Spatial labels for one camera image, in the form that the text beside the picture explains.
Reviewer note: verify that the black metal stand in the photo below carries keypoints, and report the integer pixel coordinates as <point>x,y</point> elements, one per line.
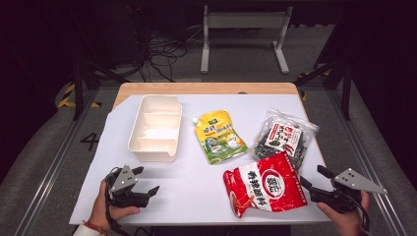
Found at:
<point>78,85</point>
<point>345,85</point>

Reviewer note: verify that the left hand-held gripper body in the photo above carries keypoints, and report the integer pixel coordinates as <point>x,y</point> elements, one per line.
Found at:
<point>123,182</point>

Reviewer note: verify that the white divided plastic container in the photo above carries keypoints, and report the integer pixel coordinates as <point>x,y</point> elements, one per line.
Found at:
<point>157,131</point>

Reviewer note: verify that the person's right hand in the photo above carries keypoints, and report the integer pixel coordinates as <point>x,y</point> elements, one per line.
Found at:
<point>347,223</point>

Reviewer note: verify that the yellow spout pouch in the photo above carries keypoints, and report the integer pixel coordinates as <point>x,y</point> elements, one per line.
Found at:
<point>219,137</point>

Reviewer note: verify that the person's left hand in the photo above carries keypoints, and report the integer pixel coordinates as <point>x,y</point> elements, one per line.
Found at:
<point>100,209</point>

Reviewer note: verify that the aluminium floor rail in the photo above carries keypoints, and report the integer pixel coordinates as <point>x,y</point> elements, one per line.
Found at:
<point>370,170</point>
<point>49,170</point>

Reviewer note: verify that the white metal stand frame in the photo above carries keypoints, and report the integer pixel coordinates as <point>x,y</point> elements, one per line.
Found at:
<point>246,20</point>

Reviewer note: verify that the red snack bag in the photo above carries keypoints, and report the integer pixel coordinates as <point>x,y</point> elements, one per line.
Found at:
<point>265,187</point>

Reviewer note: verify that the yellow and black floor tape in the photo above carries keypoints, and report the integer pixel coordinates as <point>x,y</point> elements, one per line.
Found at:
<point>303,95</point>
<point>67,95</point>

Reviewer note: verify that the clear bag of dried seaweed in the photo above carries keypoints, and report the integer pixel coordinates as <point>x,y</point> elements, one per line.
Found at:
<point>283,139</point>

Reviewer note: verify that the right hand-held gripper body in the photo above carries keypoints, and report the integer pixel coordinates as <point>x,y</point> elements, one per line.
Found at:
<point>354,183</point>

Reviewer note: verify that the person's white sleeve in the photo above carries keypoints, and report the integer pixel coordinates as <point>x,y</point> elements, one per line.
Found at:
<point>83,231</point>

